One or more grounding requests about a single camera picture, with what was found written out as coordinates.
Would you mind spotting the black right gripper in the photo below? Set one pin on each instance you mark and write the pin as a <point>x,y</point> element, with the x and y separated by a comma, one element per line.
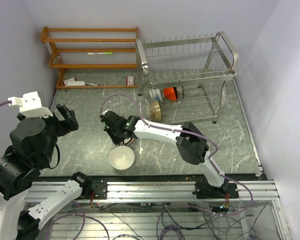
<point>112,133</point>

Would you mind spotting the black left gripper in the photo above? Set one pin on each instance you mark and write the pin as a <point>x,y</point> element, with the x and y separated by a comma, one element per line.
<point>68,117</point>

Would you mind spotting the white bowl orange rim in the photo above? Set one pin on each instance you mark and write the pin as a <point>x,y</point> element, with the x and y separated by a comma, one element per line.
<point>127,142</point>

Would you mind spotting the plain white bowl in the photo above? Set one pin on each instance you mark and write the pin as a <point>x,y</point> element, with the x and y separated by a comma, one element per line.
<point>122,157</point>

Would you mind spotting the black bowl beige flower exterior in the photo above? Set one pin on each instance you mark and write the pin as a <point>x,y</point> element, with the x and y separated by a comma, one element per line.
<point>155,111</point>

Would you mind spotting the blue floral bowl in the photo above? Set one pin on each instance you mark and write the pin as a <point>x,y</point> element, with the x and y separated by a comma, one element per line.
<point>155,94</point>

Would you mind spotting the orange plastic bowl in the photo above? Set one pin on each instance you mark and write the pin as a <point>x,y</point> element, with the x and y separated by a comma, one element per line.
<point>170,93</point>

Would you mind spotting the beige interior dark bowl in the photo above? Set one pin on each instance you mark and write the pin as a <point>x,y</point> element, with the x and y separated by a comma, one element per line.
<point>180,94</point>

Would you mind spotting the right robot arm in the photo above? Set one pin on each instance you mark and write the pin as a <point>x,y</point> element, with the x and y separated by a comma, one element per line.
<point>191,145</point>

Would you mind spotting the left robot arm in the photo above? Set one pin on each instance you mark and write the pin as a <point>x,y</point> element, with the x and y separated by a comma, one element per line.
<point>33,142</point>

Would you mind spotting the red white box under rack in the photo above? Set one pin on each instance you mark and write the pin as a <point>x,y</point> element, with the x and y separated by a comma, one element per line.
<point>130,81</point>

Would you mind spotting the wooden shelf rack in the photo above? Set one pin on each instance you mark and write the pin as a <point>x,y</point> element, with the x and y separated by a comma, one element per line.
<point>69,48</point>

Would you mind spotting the steel dish rack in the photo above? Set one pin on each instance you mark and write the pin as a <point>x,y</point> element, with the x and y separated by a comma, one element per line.
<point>204,65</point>

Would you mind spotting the red white small box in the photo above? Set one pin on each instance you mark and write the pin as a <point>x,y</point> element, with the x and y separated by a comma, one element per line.
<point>66,82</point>

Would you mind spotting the white rectangular case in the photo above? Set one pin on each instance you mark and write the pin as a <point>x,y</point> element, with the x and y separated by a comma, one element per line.
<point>77,84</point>

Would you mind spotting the green white pen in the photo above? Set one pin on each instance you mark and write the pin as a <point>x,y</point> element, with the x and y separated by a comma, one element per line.
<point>99,53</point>

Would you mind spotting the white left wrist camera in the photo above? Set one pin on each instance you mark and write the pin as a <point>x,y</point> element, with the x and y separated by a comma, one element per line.
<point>30,105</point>

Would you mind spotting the aluminium rail beam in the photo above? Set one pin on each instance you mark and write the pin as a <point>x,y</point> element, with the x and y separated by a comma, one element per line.
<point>182,191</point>

